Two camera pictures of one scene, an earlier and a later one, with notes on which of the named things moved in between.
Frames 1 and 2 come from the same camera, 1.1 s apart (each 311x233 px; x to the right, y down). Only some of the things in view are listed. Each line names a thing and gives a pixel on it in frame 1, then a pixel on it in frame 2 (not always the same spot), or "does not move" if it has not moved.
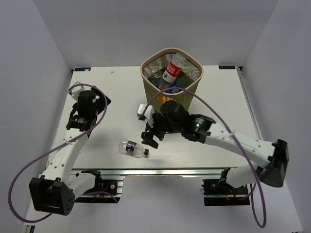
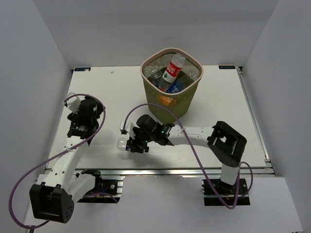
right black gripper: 147,135 → 133,143
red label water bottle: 172,71 does not move
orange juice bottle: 162,99 does not move
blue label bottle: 156,75 does not move
